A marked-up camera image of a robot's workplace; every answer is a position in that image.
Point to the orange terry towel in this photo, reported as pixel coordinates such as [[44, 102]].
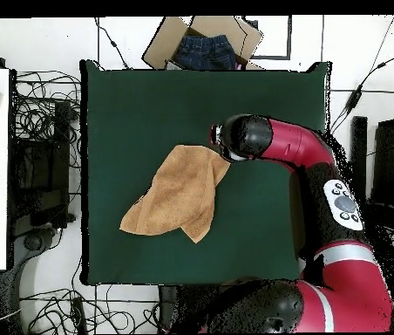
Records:
[[179, 195]]

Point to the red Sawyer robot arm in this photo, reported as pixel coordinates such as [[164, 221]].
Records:
[[350, 289]]

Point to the dark green table cloth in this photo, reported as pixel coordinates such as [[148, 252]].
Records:
[[141, 104]]

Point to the blue denim jeans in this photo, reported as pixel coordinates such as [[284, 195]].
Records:
[[204, 52]]

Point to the brown cardboard box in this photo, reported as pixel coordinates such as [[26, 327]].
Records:
[[162, 45]]

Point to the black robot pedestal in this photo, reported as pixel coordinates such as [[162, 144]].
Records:
[[169, 307]]

